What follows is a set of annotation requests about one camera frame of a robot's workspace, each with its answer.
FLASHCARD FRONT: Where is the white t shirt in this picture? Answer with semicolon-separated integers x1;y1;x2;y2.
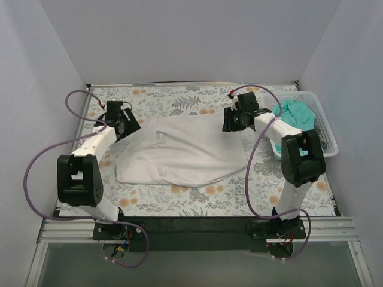
115;113;247;187

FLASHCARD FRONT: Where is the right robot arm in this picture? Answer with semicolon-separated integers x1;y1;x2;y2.
222;91;326;238

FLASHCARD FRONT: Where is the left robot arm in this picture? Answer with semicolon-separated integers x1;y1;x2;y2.
57;100;140;239

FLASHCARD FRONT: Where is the teal t shirt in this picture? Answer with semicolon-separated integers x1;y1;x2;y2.
279;100;316;131

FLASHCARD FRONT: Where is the white plastic laundry basket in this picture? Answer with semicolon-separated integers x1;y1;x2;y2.
276;91;339;157

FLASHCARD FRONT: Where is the grey garment in basket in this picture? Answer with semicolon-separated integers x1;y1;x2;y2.
314;126;327;151

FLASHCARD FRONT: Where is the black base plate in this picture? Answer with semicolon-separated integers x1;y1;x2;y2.
92;216;308;252

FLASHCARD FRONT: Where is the aluminium frame rail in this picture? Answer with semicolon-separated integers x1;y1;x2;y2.
37;216;360;243

